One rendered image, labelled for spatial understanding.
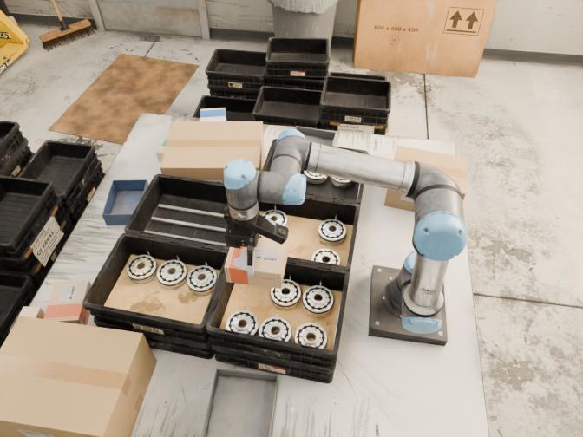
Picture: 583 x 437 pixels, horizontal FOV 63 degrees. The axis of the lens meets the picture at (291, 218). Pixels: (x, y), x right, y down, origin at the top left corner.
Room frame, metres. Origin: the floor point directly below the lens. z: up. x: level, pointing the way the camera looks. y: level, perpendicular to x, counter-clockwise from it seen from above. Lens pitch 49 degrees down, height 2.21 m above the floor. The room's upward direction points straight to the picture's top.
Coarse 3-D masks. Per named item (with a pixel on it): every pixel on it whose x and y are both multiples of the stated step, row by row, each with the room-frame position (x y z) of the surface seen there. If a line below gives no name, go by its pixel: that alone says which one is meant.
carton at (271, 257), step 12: (264, 240) 0.85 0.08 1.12; (228, 252) 0.81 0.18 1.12; (264, 252) 0.81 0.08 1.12; (276, 252) 0.81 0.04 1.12; (228, 264) 0.77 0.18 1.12; (264, 264) 0.76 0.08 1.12; (276, 264) 0.76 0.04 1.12; (228, 276) 0.76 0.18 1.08; (240, 276) 0.75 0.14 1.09; (252, 276) 0.75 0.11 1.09; (264, 276) 0.74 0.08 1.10; (276, 276) 0.74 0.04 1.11
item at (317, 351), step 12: (288, 264) 0.90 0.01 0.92; (300, 264) 0.90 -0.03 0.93; (312, 264) 0.90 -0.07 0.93; (348, 276) 0.85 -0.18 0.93; (216, 300) 0.76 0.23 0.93; (228, 336) 0.65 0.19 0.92; (240, 336) 0.64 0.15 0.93; (252, 336) 0.64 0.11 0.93; (336, 336) 0.64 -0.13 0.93; (288, 348) 0.61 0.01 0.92; (300, 348) 0.61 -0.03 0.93; (312, 348) 0.61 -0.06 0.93; (336, 348) 0.61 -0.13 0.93
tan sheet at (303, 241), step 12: (288, 216) 1.20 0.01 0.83; (288, 228) 1.14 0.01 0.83; (300, 228) 1.14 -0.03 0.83; (312, 228) 1.14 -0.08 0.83; (348, 228) 1.14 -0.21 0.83; (288, 240) 1.08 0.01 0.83; (300, 240) 1.08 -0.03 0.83; (312, 240) 1.08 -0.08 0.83; (348, 240) 1.08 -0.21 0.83; (288, 252) 1.02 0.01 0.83; (300, 252) 1.02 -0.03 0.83; (312, 252) 1.02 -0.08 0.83; (348, 252) 1.02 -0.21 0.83
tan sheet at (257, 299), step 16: (240, 288) 0.87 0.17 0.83; (256, 288) 0.87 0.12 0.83; (304, 288) 0.87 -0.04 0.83; (240, 304) 0.81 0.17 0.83; (256, 304) 0.81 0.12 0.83; (272, 304) 0.81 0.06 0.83; (336, 304) 0.81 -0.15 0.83; (224, 320) 0.75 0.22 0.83; (288, 320) 0.75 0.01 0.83; (304, 320) 0.75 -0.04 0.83; (320, 320) 0.75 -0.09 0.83; (336, 320) 0.75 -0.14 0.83
